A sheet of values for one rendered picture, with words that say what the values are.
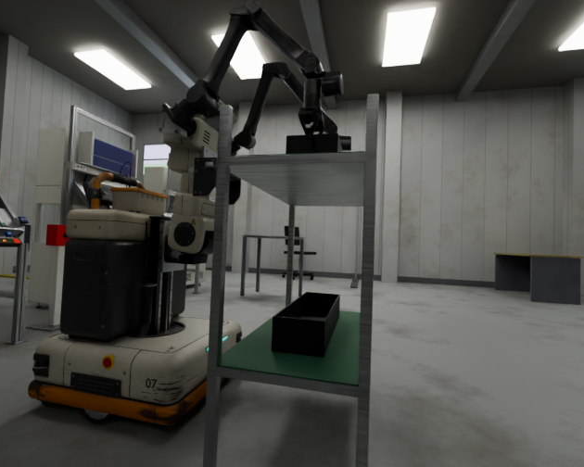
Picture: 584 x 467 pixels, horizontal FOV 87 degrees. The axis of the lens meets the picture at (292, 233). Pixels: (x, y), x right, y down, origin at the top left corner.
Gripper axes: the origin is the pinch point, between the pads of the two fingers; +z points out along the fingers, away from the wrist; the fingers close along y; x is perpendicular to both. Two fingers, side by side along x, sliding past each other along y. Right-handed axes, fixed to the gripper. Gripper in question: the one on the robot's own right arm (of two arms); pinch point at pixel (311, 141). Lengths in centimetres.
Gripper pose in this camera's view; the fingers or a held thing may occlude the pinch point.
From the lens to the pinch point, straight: 105.4
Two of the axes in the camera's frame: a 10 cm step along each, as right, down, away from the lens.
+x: -9.7, -0.1, 2.3
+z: -0.2, 10.0, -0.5
